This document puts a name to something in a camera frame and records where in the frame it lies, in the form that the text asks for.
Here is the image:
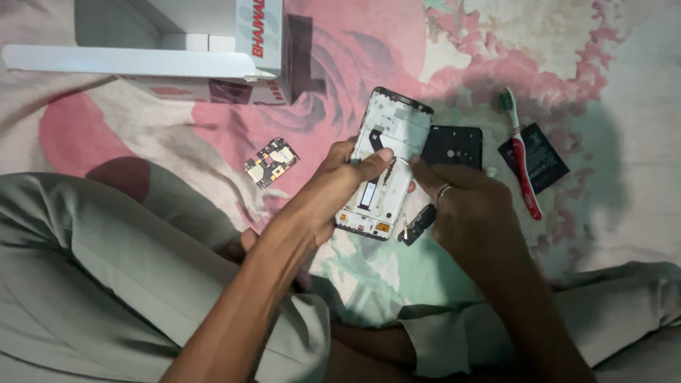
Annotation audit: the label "person's left hand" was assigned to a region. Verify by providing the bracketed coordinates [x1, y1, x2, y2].
[273, 138, 395, 250]

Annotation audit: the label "person's right hand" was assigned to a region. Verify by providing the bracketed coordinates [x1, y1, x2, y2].
[409, 157, 526, 278]

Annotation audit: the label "white phone frame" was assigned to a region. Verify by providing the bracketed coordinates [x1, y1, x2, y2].
[334, 86, 435, 242]

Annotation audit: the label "black phone back cover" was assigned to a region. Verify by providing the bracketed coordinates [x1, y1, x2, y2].
[420, 125, 484, 171]

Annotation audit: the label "small black charging board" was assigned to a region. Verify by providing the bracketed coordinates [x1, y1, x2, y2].
[397, 204, 438, 247]

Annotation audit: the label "red and white toothbrush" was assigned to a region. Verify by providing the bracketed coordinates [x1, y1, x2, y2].
[498, 87, 544, 221]

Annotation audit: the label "black phone battery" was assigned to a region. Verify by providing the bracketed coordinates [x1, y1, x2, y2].
[497, 122, 570, 195]

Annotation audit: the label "pink floral bed sheet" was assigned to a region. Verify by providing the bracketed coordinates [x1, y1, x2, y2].
[0, 0, 681, 328]

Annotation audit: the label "phone motherboard with gold shields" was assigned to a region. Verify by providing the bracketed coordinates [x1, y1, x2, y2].
[244, 137, 301, 191]

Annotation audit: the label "open white cardboard box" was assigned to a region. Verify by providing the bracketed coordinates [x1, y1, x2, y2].
[1, 0, 294, 106]

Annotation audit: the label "person's grey-green trousers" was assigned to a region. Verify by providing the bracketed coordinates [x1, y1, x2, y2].
[0, 172, 681, 383]

